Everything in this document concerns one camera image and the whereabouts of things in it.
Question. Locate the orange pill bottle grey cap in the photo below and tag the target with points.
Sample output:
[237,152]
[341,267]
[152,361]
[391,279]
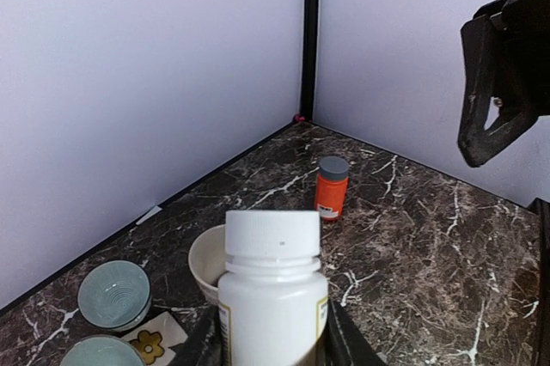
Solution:
[331,187]

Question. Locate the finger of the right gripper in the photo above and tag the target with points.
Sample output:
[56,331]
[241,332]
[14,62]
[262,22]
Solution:
[496,107]

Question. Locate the light green ceramic bowl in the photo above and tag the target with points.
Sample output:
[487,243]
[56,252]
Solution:
[102,350]

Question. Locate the right black frame post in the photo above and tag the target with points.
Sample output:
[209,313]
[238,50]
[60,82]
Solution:
[309,60]

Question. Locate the small white pill bottle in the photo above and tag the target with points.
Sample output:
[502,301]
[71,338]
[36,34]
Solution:
[272,299]

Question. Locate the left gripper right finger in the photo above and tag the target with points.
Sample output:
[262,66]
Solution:
[345,344]

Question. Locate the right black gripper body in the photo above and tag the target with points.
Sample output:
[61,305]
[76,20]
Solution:
[525,24]

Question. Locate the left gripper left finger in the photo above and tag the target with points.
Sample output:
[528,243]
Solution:
[204,345]

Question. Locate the cream ceramic mug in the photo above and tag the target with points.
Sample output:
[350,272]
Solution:
[206,261]

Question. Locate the blue striped ceramic bowl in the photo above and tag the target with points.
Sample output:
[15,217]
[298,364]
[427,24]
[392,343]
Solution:
[115,296]

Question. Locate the floral rectangular ceramic plate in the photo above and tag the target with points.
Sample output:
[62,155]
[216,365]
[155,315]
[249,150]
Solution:
[158,339]

